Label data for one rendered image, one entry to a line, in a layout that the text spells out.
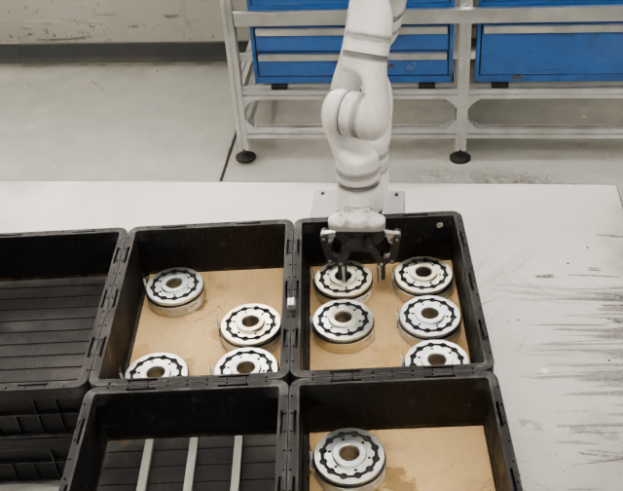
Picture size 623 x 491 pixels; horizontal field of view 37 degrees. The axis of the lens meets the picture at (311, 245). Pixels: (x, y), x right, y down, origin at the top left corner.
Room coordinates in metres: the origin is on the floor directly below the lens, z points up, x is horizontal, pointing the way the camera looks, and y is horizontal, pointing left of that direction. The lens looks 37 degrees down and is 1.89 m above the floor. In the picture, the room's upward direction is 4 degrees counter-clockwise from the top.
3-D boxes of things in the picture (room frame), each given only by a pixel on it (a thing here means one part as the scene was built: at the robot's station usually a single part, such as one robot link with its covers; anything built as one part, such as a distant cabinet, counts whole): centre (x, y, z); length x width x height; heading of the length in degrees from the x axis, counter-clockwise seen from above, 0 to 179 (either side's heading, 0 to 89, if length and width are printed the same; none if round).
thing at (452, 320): (1.14, -0.19, 0.86); 0.10 x 0.10 x 0.01
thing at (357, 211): (1.22, -0.08, 1.05); 0.11 x 0.09 x 0.06; 172
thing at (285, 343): (1.16, 0.19, 0.92); 0.40 x 0.30 x 0.02; 177
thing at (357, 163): (1.25, -0.08, 1.15); 0.09 x 0.07 x 0.15; 58
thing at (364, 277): (1.25, -0.05, 0.86); 0.10 x 0.10 x 0.01
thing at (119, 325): (1.16, 0.19, 0.87); 0.40 x 0.30 x 0.11; 177
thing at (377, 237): (1.24, -0.08, 0.98); 0.08 x 0.08 x 0.09
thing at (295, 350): (1.14, -0.11, 0.92); 0.40 x 0.30 x 0.02; 177
